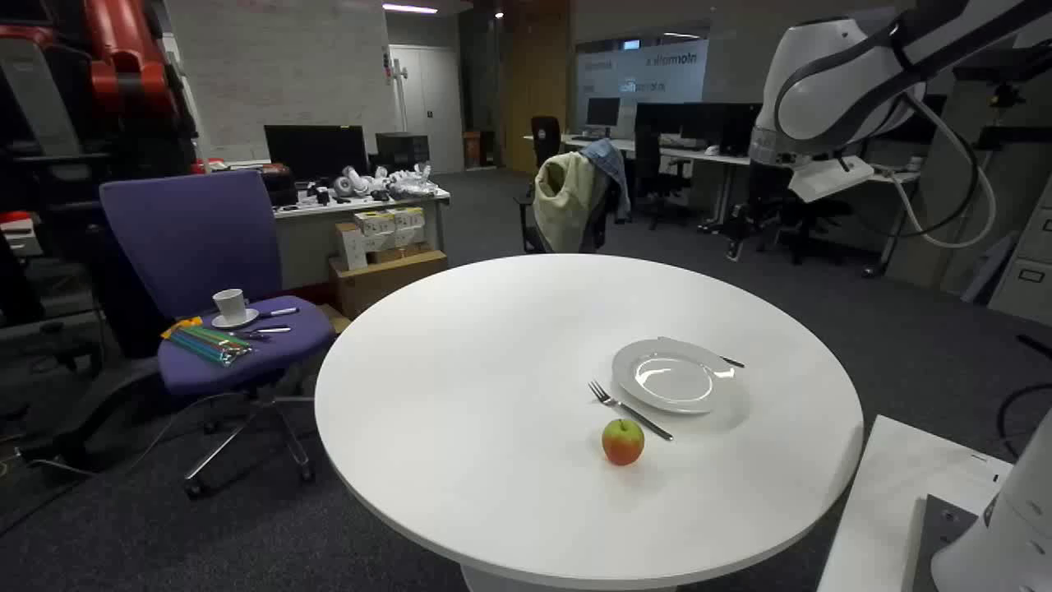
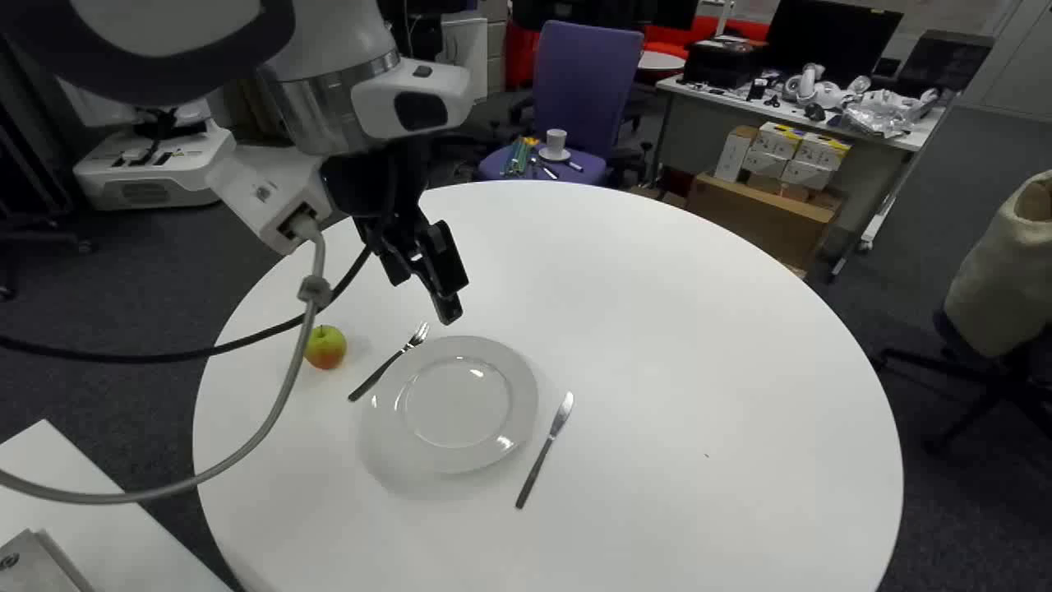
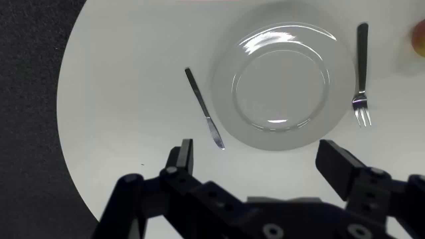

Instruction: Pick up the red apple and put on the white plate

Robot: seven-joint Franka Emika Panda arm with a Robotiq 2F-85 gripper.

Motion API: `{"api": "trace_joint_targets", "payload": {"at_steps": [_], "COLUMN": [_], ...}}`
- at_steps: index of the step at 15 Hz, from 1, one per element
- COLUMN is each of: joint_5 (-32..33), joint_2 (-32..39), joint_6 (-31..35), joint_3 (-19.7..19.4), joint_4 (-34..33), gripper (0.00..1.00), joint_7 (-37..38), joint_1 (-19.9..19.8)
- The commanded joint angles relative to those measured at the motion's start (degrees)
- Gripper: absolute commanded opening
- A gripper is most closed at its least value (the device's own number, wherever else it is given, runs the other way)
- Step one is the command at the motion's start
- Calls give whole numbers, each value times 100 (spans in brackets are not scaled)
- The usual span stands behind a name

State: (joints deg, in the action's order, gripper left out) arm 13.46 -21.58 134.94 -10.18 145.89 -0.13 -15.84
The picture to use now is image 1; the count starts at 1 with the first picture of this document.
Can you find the red green apple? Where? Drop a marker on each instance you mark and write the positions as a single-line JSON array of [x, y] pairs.
[[623, 443]]

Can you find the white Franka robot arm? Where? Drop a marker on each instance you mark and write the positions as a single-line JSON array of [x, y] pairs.
[[833, 88]]

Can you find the white round plate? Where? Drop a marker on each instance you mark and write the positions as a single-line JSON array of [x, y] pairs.
[[671, 378]]

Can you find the gray metal plate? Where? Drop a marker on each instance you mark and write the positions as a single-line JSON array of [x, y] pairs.
[[932, 544]]

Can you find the black chair with jacket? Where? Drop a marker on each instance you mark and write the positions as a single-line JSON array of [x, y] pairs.
[[597, 226]]

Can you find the beige jacket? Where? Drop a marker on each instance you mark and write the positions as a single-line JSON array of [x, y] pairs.
[[563, 203]]

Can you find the brown cardboard box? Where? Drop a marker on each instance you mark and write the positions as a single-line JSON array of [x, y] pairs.
[[391, 282]]

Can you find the silver fork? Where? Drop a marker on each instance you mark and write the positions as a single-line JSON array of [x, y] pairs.
[[629, 413]]

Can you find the blue garment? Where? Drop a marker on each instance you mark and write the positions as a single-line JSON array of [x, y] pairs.
[[614, 170]]

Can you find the white cartons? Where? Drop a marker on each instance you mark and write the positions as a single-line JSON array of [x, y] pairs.
[[379, 236]]

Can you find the white clutter pile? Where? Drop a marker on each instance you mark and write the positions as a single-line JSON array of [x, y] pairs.
[[379, 183]]

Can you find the small black monitor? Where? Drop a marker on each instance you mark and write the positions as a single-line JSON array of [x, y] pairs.
[[402, 148]]

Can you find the white office desk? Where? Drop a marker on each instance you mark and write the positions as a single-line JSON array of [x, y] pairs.
[[330, 236]]

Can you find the distant white desk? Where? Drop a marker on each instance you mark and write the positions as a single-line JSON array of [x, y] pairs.
[[701, 155]]

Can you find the distant black monitors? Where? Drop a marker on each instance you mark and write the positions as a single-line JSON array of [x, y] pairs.
[[691, 123]]

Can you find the small white packet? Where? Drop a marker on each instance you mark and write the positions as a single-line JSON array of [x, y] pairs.
[[276, 329]]

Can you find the large black monitor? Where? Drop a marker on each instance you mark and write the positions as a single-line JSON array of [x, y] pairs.
[[313, 152]]

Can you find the black desk device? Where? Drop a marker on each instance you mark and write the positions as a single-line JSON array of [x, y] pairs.
[[280, 184]]

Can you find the black office chair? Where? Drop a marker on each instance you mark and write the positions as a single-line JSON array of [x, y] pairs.
[[799, 219]]

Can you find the white saucer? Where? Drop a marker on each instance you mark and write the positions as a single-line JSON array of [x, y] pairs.
[[236, 319]]

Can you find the white cup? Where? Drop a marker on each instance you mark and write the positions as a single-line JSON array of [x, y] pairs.
[[231, 303]]

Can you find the green teal strip bundle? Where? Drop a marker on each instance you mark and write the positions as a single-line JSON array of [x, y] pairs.
[[216, 347]]

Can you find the purple office chair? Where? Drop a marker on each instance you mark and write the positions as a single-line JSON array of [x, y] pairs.
[[200, 236]]

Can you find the yellow packet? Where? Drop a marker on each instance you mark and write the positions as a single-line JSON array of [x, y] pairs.
[[182, 325]]

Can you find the white robot platform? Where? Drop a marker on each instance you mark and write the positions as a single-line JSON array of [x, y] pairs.
[[889, 505]]

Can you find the red industrial robot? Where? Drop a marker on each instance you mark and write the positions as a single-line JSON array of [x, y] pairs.
[[126, 68]]

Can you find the white wrist mount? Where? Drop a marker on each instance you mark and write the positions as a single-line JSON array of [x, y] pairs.
[[830, 179]]

